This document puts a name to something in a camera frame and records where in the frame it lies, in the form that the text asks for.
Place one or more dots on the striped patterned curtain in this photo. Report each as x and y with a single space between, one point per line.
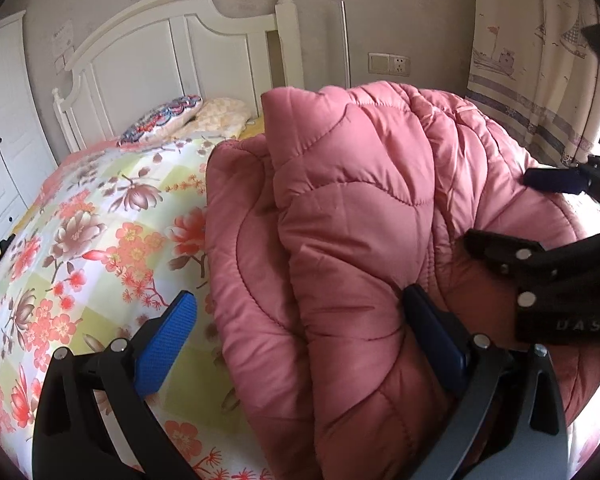
533 72

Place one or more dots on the wall socket plate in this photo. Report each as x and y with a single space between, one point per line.
388 64

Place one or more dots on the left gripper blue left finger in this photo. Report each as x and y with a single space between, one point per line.
157 344

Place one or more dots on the cream checked pillow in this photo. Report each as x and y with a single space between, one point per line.
223 117

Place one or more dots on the pink quilted jacket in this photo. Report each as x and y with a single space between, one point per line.
315 227

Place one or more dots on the colourful patterned pillow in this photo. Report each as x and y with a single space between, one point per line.
163 120

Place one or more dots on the white wardrobe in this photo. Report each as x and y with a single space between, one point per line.
26 159

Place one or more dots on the white wooden headboard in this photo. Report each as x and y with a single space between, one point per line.
157 50

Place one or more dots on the floral bed sheet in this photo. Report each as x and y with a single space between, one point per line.
111 242

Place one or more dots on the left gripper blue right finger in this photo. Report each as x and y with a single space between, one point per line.
440 335

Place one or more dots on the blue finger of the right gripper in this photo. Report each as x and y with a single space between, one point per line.
554 180

